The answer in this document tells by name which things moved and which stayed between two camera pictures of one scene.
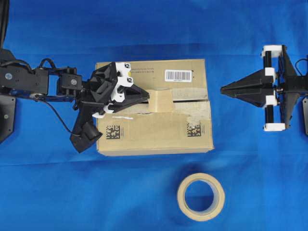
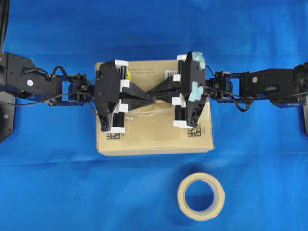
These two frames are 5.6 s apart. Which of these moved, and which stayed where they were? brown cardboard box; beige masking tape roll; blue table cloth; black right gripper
Moved: black right gripper
Stayed: beige masking tape roll; brown cardboard box; blue table cloth
